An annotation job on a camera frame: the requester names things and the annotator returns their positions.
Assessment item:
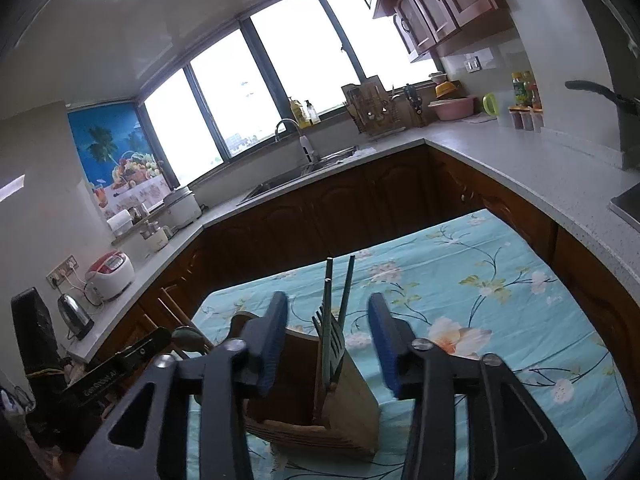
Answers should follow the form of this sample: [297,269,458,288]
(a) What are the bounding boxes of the wooden chopstick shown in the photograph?
[157,296,197,338]

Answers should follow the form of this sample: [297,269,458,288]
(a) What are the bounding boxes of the white cooking pot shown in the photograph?
[162,185,203,231]

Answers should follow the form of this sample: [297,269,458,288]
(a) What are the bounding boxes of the chrome kitchen faucet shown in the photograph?
[274,119,316,166]

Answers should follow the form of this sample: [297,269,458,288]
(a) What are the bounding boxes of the floral turquoise tablecloth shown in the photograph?
[187,210,638,480]

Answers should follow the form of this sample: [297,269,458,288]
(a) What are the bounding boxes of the brown wooden wall cabinets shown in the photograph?
[332,0,516,63]

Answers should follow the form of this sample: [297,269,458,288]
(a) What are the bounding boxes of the steel kitchen sink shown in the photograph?
[237,146,361,205]

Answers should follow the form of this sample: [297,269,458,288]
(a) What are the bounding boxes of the white box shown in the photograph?
[107,210,135,238]

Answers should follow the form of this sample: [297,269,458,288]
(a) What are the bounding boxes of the wall power socket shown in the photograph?
[46,256,81,288]

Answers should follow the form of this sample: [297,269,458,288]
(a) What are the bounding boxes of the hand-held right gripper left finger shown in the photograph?
[70,291,290,480]

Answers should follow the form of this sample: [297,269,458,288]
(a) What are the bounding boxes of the steel cooktop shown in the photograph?
[607,180,640,233]

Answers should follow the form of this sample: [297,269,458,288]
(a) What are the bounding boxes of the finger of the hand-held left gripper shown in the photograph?
[65,327,172,411]

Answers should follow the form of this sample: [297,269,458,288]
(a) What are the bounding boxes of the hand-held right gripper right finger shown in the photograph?
[367,292,586,480]

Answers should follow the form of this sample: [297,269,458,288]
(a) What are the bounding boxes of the small white appliance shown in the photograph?
[140,220,173,252]

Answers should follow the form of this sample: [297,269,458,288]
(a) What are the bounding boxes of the brown wooden base cabinets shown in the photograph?
[95,145,640,386]

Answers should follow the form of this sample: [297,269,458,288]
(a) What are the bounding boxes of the tropical fruit wall poster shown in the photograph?
[67,105,168,218]

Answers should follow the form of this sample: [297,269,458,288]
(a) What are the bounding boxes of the pink plastic basin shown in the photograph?
[427,96,477,122]

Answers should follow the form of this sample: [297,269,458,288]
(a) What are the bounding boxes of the white and red rice cooker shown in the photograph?
[84,250,137,303]

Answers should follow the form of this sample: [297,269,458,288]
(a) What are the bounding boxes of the kitchen window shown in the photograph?
[137,0,441,188]

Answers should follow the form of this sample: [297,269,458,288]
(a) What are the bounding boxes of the steel electric kettle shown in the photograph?
[57,292,96,342]

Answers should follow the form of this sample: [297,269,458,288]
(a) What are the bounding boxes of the wooden knife block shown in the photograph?
[341,75,406,137]

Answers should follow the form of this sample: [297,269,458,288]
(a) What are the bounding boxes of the wooden utensil holder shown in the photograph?
[230,310,381,461]

